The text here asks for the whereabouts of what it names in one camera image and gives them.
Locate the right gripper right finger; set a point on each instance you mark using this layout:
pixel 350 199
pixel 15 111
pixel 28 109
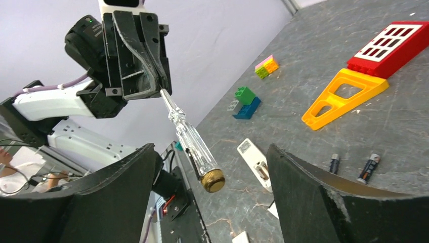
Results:
pixel 314 205

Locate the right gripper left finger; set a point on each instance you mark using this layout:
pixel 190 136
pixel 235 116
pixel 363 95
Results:
pixel 108 205

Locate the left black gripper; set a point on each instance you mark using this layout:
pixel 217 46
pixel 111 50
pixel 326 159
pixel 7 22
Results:
pixel 135 64

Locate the black AAA battery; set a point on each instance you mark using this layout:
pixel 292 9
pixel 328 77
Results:
pixel 334 163
pixel 369 168

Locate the white remote control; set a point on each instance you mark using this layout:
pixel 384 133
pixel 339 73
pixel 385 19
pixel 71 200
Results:
pixel 256 161

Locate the white battery cover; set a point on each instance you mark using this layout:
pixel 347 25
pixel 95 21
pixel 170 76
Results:
pixel 273 210

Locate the long white remote back cover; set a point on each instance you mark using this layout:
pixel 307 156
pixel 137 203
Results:
pixel 241 238

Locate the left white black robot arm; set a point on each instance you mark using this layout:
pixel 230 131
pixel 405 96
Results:
pixel 42 116

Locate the green blue grey blocks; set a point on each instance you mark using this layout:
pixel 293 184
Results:
pixel 245 103

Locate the pink yellow green blocks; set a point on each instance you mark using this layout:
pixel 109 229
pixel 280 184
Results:
pixel 266 67

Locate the red white window block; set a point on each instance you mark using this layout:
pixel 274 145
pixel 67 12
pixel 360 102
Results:
pixel 391 49

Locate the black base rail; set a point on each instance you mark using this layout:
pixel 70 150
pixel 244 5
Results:
pixel 178 213

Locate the orange triangular plastic frame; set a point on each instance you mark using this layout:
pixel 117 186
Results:
pixel 330 106

